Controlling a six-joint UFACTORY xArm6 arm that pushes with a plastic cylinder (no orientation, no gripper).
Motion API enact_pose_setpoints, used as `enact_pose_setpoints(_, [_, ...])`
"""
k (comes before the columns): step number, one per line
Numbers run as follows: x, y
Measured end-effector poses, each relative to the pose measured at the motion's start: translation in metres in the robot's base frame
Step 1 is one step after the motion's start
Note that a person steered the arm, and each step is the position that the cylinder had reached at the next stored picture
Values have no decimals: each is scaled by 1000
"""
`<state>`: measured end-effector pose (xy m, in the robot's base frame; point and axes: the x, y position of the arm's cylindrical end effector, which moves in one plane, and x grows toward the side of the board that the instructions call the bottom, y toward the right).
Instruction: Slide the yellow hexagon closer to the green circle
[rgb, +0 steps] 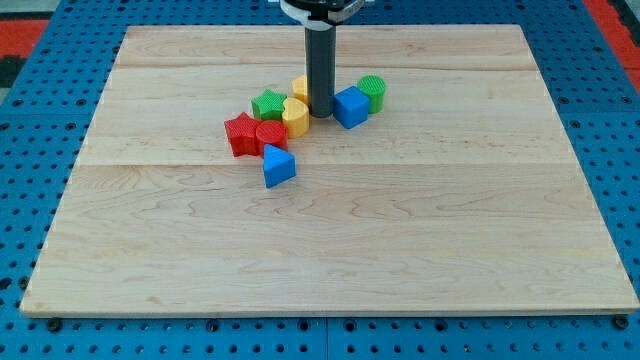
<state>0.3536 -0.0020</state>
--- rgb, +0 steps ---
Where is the black white robot flange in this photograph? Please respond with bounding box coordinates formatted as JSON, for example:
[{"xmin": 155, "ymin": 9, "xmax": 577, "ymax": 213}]
[{"xmin": 279, "ymin": 0, "xmax": 364, "ymax": 30}]

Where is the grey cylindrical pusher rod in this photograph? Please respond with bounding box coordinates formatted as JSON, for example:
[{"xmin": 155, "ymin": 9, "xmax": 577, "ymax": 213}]
[{"xmin": 305, "ymin": 27, "xmax": 336, "ymax": 118}]

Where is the yellow hexagon block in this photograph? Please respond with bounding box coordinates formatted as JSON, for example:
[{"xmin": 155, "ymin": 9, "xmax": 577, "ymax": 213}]
[{"xmin": 291, "ymin": 75, "xmax": 309, "ymax": 105}]

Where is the green cylinder block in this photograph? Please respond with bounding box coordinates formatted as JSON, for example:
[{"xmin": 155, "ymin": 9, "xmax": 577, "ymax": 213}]
[{"xmin": 357, "ymin": 74, "xmax": 386, "ymax": 114}]

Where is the blue cube block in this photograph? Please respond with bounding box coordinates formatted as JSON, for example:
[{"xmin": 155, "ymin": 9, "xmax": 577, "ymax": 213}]
[{"xmin": 333, "ymin": 86, "xmax": 370, "ymax": 129}]

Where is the yellow heart block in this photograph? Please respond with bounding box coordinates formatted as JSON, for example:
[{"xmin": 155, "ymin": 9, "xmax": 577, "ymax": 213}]
[{"xmin": 282, "ymin": 98, "xmax": 310, "ymax": 138}]

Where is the green star block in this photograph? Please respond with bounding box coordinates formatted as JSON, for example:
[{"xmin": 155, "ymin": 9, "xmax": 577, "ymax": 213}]
[{"xmin": 251, "ymin": 89, "xmax": 287, "ymax": 121}]

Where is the red cylinder block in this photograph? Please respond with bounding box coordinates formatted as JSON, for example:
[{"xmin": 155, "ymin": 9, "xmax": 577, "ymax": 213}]
[{"xmin": 255, "ymin": 120, "xmax": 288, "ymax": 157}]

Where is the red star block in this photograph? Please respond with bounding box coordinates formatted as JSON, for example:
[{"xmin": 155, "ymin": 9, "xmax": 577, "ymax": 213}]
[{"xmin": 224, "ymin": 112, "xmax": 261, "ymax": 157}]

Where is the blue triangle block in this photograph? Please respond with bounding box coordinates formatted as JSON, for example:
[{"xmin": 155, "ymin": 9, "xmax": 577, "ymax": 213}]
[{"xmin": 263, "ymin": 144, "xmax": 297, "ymax": 188}]

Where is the wooden board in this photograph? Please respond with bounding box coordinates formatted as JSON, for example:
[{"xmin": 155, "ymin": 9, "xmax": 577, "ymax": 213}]
[{"xmin": 20, "ymin": 25, "xmax": 639, "ymax": 318}]

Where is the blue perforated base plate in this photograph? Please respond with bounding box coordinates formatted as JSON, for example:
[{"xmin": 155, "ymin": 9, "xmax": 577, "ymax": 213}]
[{"xmin": 1, "ymin": 0, "xmax": 639, "ymax": 359}]

